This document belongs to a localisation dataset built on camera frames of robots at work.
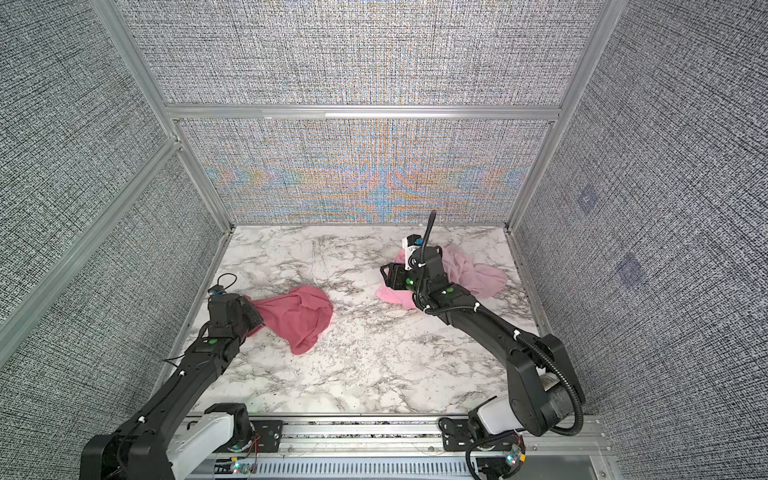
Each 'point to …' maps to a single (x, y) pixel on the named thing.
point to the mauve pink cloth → (482, 279)
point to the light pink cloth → (403, 297)
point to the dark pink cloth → (298, 316)
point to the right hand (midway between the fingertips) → (388, 267)
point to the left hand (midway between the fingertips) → (251, 308)
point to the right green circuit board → (515, 455)
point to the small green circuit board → (240, 468)
